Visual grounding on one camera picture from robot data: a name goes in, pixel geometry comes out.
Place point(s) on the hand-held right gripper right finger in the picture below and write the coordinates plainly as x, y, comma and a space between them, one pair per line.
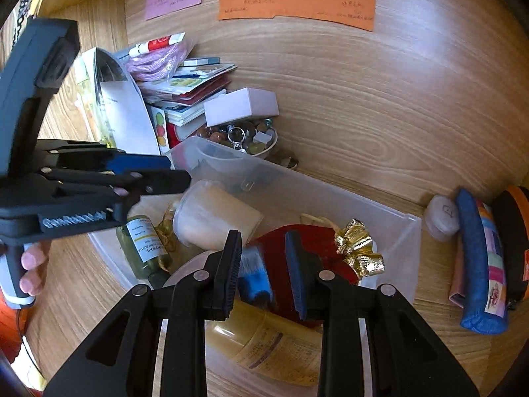
295, 273

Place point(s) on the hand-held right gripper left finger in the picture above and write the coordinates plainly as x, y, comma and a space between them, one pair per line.
231, 273

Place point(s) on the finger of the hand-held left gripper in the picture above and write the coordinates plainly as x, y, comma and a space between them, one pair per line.
136, 161
165, 182

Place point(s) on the blue plastic object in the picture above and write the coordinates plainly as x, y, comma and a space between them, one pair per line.
254, 277

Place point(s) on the red pouch with gold trim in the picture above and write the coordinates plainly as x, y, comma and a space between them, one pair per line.
268, 242

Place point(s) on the white translucent plastic cup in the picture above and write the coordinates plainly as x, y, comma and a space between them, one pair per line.
215, 215

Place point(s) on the yellow bottle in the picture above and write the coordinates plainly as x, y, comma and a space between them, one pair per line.
264, 343

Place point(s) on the clear plastic storage box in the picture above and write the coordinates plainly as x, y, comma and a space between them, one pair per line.
314, 190

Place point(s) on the wooden desktop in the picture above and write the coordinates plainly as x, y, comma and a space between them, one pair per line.
372, 111

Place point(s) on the person's left hand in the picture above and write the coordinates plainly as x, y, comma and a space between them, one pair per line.
33, 269

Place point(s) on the fruit-print carton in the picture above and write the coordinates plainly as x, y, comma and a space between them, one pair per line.
159, 132

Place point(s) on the white round lid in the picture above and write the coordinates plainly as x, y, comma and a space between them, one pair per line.
186, 266

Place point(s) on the red book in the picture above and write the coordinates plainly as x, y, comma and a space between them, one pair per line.
172, 132

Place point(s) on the yellow green printed sheet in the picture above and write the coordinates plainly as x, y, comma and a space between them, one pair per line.
89, 107

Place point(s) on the green glass bottle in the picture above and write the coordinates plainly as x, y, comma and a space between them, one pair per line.
144, 252

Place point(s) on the stack of booklets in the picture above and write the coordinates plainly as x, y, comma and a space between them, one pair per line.
194, 91

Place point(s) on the white bowl of trinkets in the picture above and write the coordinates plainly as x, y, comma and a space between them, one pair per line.
248, 140

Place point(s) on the pink mesh pouch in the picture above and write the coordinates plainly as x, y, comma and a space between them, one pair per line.
153, 66

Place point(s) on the white cardboard box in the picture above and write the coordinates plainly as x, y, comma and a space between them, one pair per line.
239, 105

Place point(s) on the white red tube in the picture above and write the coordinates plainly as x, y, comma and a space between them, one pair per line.
159, 42

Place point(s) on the white round case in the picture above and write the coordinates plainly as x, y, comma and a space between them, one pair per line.
442, 217

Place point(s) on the blue pencil case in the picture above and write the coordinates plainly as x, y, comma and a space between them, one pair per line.
471, 256

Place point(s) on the red cloth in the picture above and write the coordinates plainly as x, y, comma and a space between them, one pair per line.
8, 326

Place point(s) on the orange black round case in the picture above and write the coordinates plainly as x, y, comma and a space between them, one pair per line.
512, 235

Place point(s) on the orange paper note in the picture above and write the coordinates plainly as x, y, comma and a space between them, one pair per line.
297, 4

